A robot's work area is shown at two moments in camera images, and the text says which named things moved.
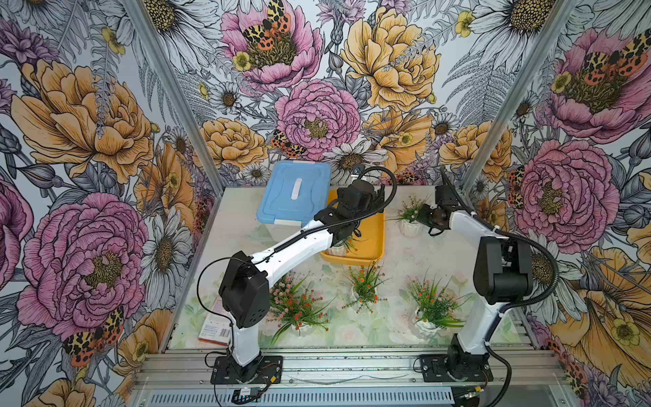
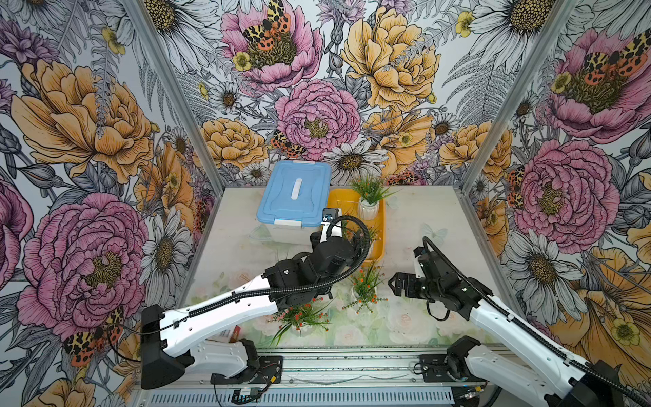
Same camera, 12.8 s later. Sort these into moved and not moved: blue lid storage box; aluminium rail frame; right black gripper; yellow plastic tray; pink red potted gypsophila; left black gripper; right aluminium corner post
Moved: left black gripper; right black gripper
Not moved: aluminium rail frame; yellow plastic tray; right aluminium corner post; blue lid storage box; pink red potted gypsophila
